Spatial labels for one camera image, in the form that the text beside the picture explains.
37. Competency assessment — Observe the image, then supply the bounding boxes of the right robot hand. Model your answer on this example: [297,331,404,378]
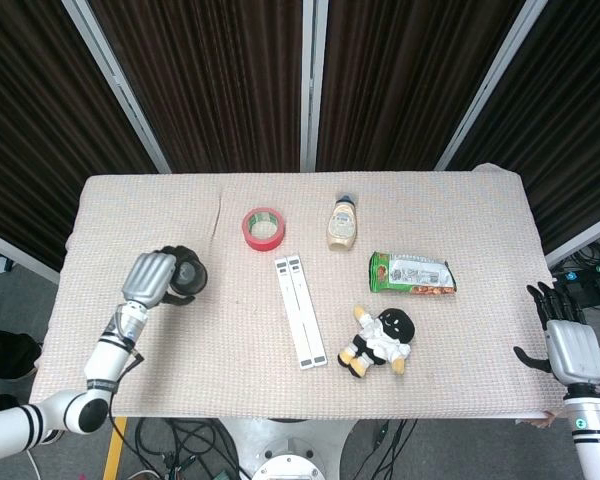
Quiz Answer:
[513,281,600,386]

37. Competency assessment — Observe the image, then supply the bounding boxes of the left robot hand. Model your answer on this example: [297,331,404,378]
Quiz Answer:
[121,244,197,308]

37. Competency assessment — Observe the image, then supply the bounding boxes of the black dome-shaped object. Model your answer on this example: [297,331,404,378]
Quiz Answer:
[168,247,209,297]

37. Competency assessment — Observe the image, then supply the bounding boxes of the black power strip with plugs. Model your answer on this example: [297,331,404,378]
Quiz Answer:
[554,263,600,307]

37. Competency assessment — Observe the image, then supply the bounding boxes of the brown tape piece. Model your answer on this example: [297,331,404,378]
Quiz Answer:
[517,409,572,429]

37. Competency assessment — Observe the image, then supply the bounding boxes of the beige waffle tablecloth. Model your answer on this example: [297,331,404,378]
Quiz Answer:
[32,163,574,420]

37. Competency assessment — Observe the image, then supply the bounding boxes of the red tape roll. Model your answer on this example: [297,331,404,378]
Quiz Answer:
[241,207,287,252]

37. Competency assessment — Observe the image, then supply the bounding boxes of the black bag on floor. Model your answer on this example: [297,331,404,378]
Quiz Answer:
[0,327,44,381]

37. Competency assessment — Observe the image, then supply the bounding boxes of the yellow floor tape strip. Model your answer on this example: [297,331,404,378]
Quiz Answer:
[102,417,129,480]

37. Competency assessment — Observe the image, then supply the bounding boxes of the green snack bag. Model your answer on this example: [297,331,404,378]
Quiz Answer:
[369,250,459,296]

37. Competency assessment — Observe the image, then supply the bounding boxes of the dark brown curtain panel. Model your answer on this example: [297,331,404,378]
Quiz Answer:
[447,0,600,251]
[315,0,526,172]
[87,0,306,174]
[0,0,157,271]

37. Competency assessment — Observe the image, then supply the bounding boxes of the black plush doll white coat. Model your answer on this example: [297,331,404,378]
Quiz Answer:
[337,305,415,378]

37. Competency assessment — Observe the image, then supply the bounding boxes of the mayonnaise squeeze bottle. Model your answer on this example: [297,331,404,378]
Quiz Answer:
[326,192,357,252]

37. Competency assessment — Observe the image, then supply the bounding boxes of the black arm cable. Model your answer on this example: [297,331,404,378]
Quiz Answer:
[108,344,146,431]

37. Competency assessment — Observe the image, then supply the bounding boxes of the white partition base rail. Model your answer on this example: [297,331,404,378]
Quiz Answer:
[544,207,600,269]
[0,224,61,286]

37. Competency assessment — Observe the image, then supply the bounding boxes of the black floor cable bundle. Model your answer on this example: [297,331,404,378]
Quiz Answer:
[110,418,241,480]
[369,418,417,480]

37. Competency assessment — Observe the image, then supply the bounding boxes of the white partition post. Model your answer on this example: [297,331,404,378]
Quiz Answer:
[62,0,172,175]
[299,0,330,174]
[433,0,549,171]

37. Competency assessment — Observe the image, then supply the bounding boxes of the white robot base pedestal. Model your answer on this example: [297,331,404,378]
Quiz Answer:
[219,417,361,480]

